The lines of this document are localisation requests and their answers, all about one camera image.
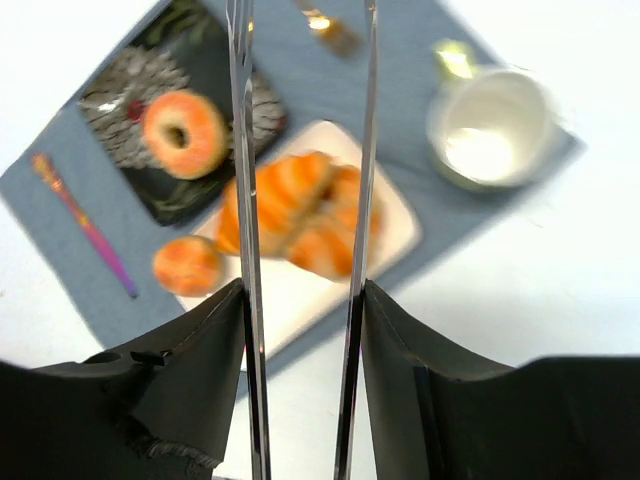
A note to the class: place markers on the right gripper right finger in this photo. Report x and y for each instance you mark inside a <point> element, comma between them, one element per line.
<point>440,411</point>

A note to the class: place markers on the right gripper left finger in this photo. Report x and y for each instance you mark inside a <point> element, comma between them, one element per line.
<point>156,407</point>

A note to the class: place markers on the ring doughnut bread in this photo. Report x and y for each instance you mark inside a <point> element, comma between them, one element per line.
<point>186,133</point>

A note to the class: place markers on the metal tongs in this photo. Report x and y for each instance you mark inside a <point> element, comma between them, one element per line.
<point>239,15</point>

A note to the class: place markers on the striped bread roll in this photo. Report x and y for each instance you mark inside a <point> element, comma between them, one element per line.
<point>325,244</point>

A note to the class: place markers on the striped croissant bread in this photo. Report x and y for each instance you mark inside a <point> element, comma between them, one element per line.
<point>287,191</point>

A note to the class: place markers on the small round bun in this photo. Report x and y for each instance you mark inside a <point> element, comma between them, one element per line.
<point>189,266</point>

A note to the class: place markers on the white rectangular tray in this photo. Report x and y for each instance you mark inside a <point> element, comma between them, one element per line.
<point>294,299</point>

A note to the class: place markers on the blue-grey cloth placemat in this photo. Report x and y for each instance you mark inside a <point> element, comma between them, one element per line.
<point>60,303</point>

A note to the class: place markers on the pale green cup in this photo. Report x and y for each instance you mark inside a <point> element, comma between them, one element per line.
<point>492,127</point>

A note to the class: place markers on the black floral square plate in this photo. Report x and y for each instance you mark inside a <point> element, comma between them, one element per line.
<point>181,46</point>

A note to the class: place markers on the gold fork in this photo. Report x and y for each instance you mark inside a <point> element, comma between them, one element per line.
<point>332,32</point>

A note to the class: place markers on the rainbow knife with ornate handle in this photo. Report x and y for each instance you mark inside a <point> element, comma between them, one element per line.
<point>44,167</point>

